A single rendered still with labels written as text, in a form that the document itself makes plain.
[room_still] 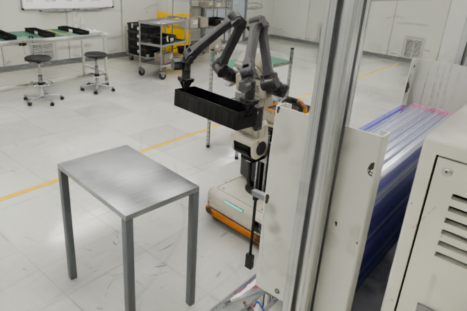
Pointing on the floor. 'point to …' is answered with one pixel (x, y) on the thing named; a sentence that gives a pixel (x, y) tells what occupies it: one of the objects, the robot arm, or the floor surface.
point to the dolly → (141, 40)
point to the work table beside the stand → (128, 203)
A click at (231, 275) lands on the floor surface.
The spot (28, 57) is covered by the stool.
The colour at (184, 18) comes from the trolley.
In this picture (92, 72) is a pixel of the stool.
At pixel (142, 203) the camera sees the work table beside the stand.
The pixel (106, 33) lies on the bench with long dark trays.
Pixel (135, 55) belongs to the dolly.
